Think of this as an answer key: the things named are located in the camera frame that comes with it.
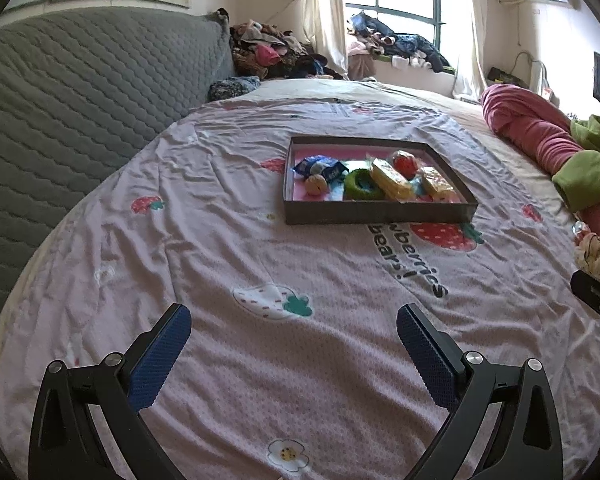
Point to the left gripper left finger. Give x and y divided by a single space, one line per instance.
64 441

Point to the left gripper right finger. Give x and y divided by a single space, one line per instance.
525 440

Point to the yellow rice cracker packet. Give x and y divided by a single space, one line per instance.
394 185

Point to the red egg toy packet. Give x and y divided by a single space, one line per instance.
405 163

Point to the brown walnut ball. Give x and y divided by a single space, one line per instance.
316 185

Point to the blue cookie packet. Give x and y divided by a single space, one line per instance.
331 169

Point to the cream scrunchie toy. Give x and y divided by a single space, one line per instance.
588 254

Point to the small shiny snack packet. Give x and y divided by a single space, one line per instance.
579 230

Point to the green blanket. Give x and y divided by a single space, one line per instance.
578 179

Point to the pink rolled blanket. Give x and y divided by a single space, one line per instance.
537 128

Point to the pink strawberry bed sheet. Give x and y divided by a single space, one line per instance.
293 368

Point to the white curtain right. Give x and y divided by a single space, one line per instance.
470 81

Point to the white curtain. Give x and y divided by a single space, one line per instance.
325 28
470 81

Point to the dark cardboard tray box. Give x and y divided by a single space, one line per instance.
333 208

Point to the grey quilted headboard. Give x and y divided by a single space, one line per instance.
82 92

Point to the dark patterned pillow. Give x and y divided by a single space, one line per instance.
232 87

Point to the clothes pile on windowsill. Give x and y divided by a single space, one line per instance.
377 39

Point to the pile of clothes by bed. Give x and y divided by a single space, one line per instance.
266 52

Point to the white curtain left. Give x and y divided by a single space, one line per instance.
325 28

